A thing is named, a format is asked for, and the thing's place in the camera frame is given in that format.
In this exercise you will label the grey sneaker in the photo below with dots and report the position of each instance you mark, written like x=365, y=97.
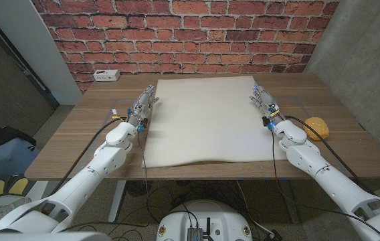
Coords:
x=6, y=209

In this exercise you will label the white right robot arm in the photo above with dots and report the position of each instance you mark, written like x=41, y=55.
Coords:
x=327, y=177

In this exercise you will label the blue storage bin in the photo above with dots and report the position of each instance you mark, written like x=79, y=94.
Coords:
x=2, y=160

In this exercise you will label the grey table leg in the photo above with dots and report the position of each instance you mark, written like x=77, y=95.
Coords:
x=290, y=204

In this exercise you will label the yellow plastic bumpy fruit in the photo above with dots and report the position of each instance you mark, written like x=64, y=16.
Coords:
x=317, y=125

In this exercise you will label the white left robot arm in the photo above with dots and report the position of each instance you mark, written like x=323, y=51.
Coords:
x=103, y=164

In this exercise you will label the white power strip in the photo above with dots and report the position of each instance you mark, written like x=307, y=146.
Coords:
x=106, y=75

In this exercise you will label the cream memory foam sheet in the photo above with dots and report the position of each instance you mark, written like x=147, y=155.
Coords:
x=206, y=120

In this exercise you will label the black antenna stub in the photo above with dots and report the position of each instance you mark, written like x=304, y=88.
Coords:
x=208, y=227

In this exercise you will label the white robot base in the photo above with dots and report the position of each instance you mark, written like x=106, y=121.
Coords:
x=216, y=217

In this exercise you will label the red brick printed backdrop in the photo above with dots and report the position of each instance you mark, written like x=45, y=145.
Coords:
x=176, y=33

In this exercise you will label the grey electronics box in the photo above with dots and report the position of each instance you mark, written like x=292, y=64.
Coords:
x=195, y=234

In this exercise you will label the black yellow padded item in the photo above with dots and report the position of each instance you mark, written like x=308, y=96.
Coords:
x=6, y=187

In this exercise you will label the white table leg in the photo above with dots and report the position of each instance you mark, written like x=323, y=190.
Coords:
x=118, y=201

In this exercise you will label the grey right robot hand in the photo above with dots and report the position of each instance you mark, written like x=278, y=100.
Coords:
x=267, y=102

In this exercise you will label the black round floor device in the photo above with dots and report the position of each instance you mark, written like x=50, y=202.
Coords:
x=138, y=188

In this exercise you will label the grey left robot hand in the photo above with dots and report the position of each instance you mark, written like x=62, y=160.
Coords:
x=141, y=108

